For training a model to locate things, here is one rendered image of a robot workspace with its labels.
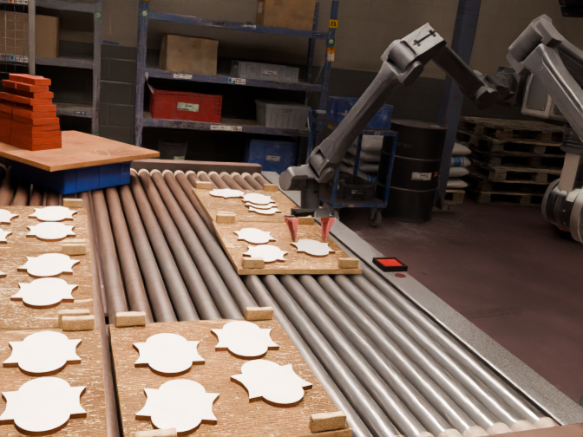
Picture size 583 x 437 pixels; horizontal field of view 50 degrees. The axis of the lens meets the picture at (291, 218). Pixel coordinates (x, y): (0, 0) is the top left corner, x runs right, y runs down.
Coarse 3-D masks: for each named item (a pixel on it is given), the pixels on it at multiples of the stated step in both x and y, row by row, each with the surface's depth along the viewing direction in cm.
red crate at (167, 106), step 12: (156, 96) 581; (168, 96) 584; (180, 96) 588; (192, 96) 590; (204, 96) 594; (216, 96) 596; (156, 108) 584; (168, 108) 588; (180, 108) 591; (192, 108) 594; (204, 108) 597; (216, 108) 600; (180, 120) 594; (192, 120) 597; (204, 120) 600; (216, 120) 603
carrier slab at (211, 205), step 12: (204, 192) 231; (252, 192) 239; (264, 192) 241; (276, 192) 244; (204, 204) 216; (216, 204) 218; (228, 204) 220; (240, 204) 222; (276, 204) 227; (288, 204) 229; (240, 216) 207; (252, 216) 209; (264, 216) 210; (276, 216) 212
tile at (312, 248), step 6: (300, 240) 187; (306, 240) 187; (312, 240) 188; (294, 246) 183; (300, 246) 181; (306, 246) 182; (312, 246) 182; (318, 246) 183; (324, 246) 184; (300, 252) 178; (306, 252) 177; (312, 252) 177; (318, 252) 178; (324, 252) 178; (330, 252) 181
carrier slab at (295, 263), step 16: (224, 224) 197; (240, 224) 199; (256, 224) 201; (272, 224) 203; (224, 240) 182; (288, 240) 188; (320, 240) 192; (240, 256) 170; (288, 256) 175; (304, 256) 176; (336, 256) 179; (240, 272) 162; (256, 272) 163; (272, 272) 164; (288, 272) 165; (304, 272) 167; (320, 272) 168; (336, 272) 170; (352, 272) 171
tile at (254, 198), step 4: (240, 196) 223; (244, 196) 222; (248, 196) 223; (252, 196) 224; (256, 196) 224; (260, 196) 225; (264, 196) 226; (268, 196) 226; (244, 200) 217; (248, 200) 218; (252, 200) 218; (256, 200) 219; (260, 200) 219; (264, 200) 220; (268, 200) 220; (272, 200) 221; (252, 204) 216; (256, 204) 216; (260, 204) 216; (264, 204) 216; (268, 204) 218
